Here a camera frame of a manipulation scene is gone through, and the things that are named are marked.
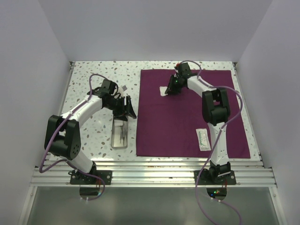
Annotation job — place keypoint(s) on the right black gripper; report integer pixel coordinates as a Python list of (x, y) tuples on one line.
[(170, 88)]

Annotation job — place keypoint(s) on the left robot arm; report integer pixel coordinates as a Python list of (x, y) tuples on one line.
[(63, 137)]

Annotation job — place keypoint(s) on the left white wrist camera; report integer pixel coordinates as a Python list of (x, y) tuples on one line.
[(122, 89)]

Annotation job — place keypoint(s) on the white gauze pad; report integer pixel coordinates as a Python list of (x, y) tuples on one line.
[(163, 90), (120, 123)]

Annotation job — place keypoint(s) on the thin steel tweezers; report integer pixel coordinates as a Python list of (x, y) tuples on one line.
[(121, 136)]

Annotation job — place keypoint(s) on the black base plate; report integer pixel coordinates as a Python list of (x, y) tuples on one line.
[(98, 177), (207, 179)]

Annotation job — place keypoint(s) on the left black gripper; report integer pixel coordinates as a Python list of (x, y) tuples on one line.
[(124, 109)]

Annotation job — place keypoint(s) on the purple surgical cloth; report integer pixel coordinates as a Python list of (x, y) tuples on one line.
[(166, 126)]

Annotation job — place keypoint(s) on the metal instrument tray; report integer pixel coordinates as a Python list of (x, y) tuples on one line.
[(119, 135)]

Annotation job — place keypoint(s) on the broad steel forceps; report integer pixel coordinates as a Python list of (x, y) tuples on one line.
[(125, 133)]

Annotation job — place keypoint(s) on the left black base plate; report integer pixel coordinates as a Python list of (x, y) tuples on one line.
[(98, 177)]

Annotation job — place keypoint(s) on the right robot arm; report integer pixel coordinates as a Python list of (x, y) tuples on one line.
[(216, 112)]

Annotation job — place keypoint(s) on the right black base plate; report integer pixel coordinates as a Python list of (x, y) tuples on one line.
[(207, 179)]

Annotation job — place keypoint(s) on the suture packet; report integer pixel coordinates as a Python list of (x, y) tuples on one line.
[(203, 139)]

